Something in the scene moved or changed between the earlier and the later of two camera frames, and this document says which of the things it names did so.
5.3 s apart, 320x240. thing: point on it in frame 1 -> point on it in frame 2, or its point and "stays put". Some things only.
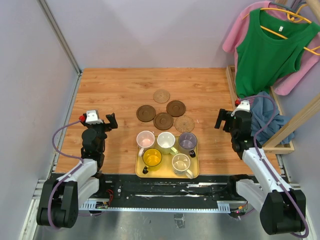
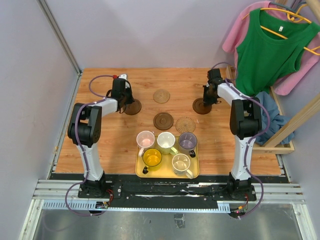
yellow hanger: (294, 16) stays put
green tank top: (269, 47) stays put
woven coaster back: (161, 96) stays put
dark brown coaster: (163, 121) stays put
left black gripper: (111, 119) -> (128, 88)
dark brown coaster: (145, 113) -> (133, 108)
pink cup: (144, 139) stays put
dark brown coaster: (175, 108) -> (199, 108)
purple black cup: (187, 142) stays put
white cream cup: (166, 141) stays put
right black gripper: (224, 115) -> (206, 101)
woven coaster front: (184, 124) stays put
